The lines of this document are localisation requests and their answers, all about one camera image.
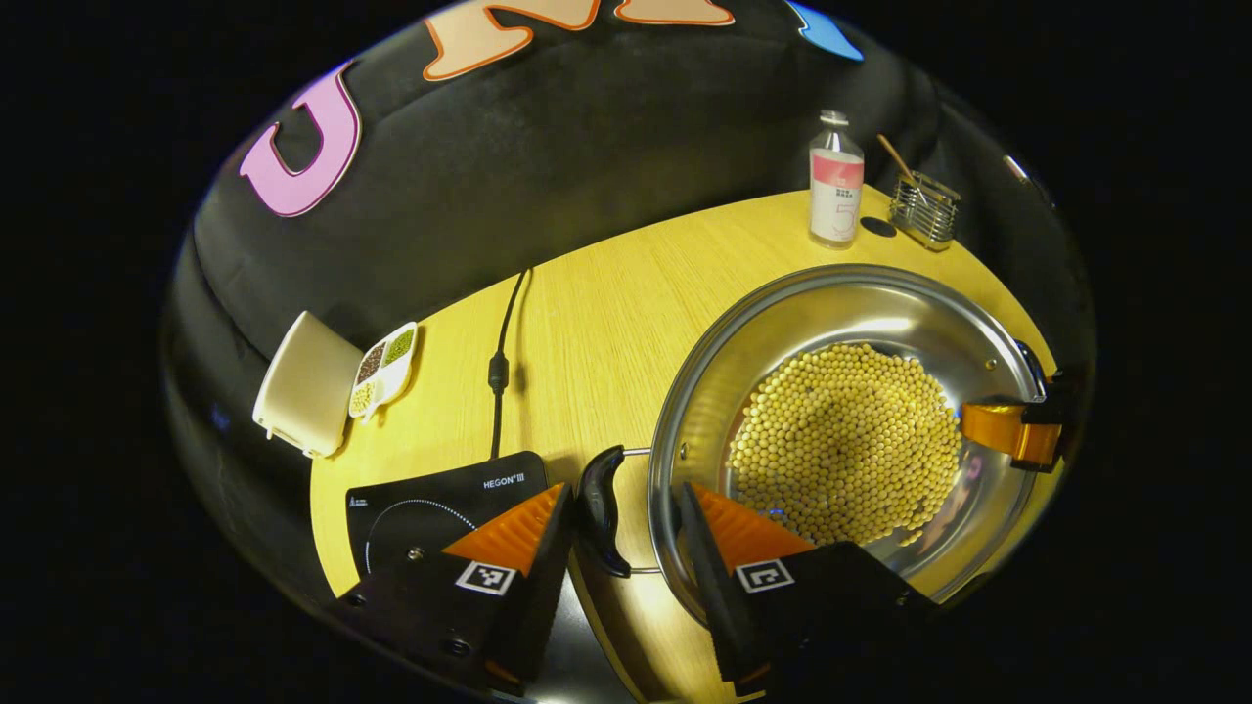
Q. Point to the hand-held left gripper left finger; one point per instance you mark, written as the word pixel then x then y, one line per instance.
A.
pixel 538 606

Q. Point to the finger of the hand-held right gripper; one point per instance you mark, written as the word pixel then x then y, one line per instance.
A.
pixel 998 428

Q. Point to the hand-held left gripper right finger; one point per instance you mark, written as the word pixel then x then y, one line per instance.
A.
pixel 714 606

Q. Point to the pile of yellow soybeans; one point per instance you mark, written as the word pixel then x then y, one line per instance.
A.
pixel 841 440

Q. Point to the stainless steel pot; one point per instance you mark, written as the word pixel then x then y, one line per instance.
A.
pixel 782 323

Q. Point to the black round disc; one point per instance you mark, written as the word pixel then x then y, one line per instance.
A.
pixel 878 228

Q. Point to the white divided bean dish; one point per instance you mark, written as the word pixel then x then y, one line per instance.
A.
pixel 384 372

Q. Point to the clear bottle pink label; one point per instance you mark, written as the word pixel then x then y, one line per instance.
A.
pixel 836 196

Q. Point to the wooden stick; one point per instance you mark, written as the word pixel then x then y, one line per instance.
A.
pixel 895 156

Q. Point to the white plastic appliance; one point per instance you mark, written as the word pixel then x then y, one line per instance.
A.
pixel 305 386

